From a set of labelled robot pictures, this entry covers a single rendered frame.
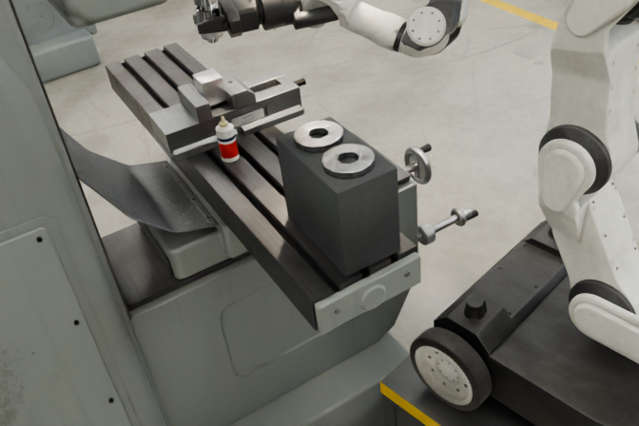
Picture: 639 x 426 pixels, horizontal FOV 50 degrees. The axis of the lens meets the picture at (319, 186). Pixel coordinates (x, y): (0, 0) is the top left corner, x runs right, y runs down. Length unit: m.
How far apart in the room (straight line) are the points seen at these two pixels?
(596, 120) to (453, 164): 1.84
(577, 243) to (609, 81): 0.37
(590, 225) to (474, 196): 1.52
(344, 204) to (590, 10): 0.50
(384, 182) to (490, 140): 2.16
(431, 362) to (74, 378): 0.78
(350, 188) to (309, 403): 0.97
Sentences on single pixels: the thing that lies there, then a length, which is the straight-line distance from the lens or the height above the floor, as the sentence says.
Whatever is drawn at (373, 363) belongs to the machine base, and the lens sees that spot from 2.05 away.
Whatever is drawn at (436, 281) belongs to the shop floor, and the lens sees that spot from 2.55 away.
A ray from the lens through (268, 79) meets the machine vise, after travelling 1.73.
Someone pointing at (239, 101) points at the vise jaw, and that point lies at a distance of 1.62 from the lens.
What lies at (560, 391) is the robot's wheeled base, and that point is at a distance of 1.55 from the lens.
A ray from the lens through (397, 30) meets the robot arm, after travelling 1.44.
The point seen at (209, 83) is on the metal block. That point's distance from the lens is 1.61.
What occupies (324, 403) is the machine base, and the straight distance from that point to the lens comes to 1.97.
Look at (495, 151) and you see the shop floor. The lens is 3.21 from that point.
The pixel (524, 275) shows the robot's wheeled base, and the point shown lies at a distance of 1.74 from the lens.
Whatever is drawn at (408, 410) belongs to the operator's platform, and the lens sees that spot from 1.74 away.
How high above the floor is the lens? 1.79
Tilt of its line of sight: 36 degrees down
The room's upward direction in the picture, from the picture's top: 7 degrees counter-clockwise
